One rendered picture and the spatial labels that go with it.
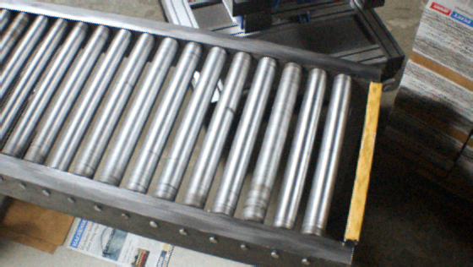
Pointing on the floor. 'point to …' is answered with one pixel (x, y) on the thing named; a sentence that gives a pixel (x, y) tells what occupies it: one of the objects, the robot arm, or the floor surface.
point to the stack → (435, 105)
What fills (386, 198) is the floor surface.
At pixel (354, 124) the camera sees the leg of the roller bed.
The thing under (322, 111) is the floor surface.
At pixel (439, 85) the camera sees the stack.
